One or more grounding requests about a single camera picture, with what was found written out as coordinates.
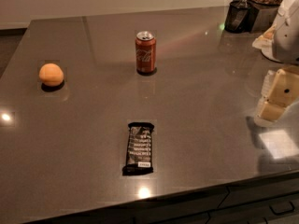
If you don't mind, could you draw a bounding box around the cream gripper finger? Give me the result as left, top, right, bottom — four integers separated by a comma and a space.
256, 65, 299, 122

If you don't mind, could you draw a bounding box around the red coke can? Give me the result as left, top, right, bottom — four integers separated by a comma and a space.
135, 31, 156, 75

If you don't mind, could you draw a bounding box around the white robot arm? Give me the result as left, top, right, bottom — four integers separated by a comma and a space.
252, 0, 299, 127

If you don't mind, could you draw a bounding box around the black rxbar chocolate bar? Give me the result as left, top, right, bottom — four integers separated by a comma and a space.
122, 122, 154, 175

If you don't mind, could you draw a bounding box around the white plate with food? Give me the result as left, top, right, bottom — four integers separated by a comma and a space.
252, 24, 281, 63

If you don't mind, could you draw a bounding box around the dark metal box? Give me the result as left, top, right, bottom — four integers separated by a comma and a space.
243, 0, 278, 33

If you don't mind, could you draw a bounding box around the black mesh pen cup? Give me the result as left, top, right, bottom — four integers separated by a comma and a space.
224, 1, 249, 33

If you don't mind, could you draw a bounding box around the orange fruit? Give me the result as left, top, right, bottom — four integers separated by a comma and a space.
38, 63, 64, 87

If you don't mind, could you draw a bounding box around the dark drawer handle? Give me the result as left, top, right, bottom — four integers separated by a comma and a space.
269, 202, 295, 216

